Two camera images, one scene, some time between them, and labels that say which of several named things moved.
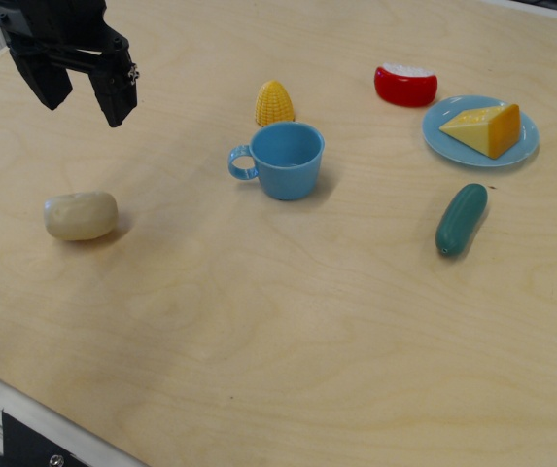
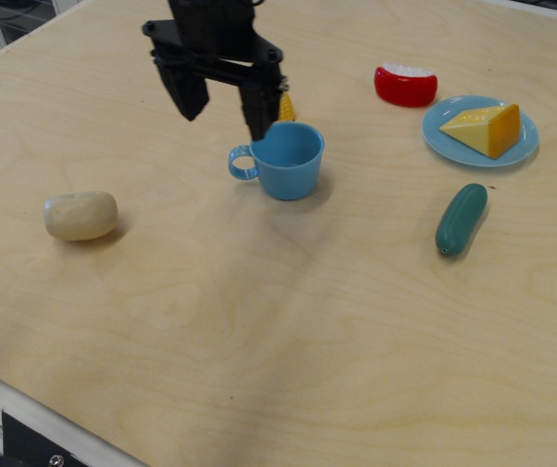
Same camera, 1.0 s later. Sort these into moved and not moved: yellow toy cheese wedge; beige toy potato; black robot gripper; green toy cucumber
Moved: black robot gripper
Not moved: beige toy potato; green toy cucumber; yellow toy cheese wedge
